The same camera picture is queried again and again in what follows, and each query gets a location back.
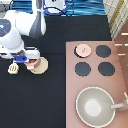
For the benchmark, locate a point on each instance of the white gripper body blue base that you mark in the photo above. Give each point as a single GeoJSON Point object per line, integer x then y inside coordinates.
{"type": "Point", "coordinates": [24, 56]}

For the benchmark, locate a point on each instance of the pink small pot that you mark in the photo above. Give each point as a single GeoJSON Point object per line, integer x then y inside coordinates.
{"type": "Point", "coordinates": [33, 63]}

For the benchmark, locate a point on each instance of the cream round plate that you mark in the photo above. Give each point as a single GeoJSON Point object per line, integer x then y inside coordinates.
{"type": "Point", "coordinates": [43, 66]}

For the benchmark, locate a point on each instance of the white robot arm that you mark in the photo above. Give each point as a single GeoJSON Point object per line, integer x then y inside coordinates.
{"type": "Point", "coordinates": [15, 23]}

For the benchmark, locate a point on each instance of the black table mat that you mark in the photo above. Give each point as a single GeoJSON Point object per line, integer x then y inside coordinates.
{"type": "Point", "coordinates": [38, 101]}

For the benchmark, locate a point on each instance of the pink stove top board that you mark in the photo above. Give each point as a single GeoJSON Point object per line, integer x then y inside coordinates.
{"type": "Point", "coordinates": [114, 84]}

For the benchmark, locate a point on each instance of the black burner bottom left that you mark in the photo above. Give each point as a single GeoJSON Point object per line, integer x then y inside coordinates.
{"type": "Point", "coordinates": [82, 69]}

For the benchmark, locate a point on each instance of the black burner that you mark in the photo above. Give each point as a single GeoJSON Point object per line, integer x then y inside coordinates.
{"type": "Point", "coordinates": [82, 69]}
{"type": "Point", "coordinates": [103, 51]}
{"type": "Point", "coordinates": [106, 69]}

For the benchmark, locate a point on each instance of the black burner top right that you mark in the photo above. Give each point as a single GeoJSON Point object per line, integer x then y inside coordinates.
{"type": "Point", "coordinates": [103, 51]}

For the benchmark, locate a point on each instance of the black burner bottom right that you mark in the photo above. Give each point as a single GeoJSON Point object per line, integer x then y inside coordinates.
{"type": "Point", "coordinates": [106, 69]}

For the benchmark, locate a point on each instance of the large grey frying pan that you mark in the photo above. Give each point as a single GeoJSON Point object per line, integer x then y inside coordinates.
{"type": "Point", "coordinates": [96, 107]}

